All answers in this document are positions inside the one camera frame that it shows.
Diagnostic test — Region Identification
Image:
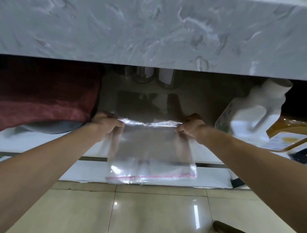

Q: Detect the person's left hand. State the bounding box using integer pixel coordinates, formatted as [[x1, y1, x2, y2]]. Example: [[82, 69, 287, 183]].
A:
[[90, 112, 125, 142]]

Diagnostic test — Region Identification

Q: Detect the person's left forearm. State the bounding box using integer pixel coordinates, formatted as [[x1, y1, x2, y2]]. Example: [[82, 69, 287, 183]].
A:
[[0, 124, 104, 233]]

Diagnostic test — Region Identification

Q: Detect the person's right forearm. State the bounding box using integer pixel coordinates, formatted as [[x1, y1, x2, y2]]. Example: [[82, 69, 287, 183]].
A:
[[195, 125, 307, 233]]

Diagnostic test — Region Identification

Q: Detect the brown labelled container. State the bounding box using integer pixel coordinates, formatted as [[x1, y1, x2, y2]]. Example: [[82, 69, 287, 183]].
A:
[[266, 115, 307, 153]]

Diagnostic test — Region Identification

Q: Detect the clear plastic bag red strip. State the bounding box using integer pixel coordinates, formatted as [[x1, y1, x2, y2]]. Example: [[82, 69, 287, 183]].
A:
[[105, 117, 198, 185]]

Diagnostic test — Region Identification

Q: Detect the white plastic jug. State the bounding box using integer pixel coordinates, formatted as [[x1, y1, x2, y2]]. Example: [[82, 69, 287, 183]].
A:
[[215, 78, 293, 145]]

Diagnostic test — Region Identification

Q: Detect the small black box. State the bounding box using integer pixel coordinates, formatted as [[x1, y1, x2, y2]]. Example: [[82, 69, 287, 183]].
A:
[[230, 178, 245, 190]]

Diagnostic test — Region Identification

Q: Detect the dark jar white label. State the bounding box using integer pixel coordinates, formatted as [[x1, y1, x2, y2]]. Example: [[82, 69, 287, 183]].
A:
[[156, 68, 176, 90], [134, 66, 154, 84]]

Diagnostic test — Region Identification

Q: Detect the dark red cloth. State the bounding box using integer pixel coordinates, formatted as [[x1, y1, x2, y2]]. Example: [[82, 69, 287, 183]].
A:
[[0, 56, 104, 131]]

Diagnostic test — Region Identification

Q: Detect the person's right hand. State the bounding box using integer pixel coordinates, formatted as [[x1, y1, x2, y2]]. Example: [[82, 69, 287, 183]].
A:
[[177, 113, 209, 145]]

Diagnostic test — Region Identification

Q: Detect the grey cushion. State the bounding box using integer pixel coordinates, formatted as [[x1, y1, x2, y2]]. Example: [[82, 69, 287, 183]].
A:
[[14, 120, 92, 135]]

